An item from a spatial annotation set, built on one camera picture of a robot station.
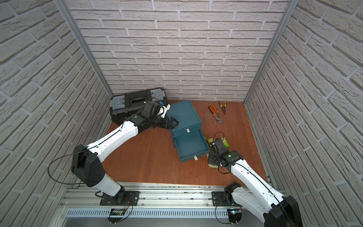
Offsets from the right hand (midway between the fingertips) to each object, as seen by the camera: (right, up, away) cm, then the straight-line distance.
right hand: (213, 158), depth 82 cm
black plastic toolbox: (-60, +32, +11) cm, 69 cm away
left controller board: (-53, -26, -11) cm, 60 cm away
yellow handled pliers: (+16, +32, +35) cm, 50 cm away
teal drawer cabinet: (-17, +27, +3) cm, 32 cm away
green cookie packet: (0, +8, +13) cm, 15 cm away
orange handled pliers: (+8, +25, +28) cm, 39 cm away
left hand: (-23, +23, -1) cm, 33 cm away
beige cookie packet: (-1, -3, -4) cm, 5 cm away
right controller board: (+8, -25, -12) cm, 29 cm away
